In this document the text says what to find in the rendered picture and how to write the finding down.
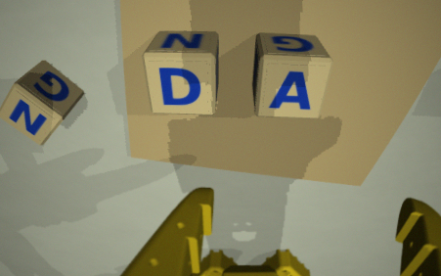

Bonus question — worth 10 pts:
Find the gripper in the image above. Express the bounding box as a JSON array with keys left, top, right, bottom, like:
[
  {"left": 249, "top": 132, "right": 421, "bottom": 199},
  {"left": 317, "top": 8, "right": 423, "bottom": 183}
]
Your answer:
[{"left": 120, "top": 187, "right": 441, "bottom": 276}]

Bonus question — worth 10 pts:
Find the tan mat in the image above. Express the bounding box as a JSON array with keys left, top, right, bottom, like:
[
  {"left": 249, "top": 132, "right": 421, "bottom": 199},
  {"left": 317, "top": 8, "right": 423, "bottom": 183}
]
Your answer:
[{"left": 120, "top": 0, "right": 441, "bottom": 186}]

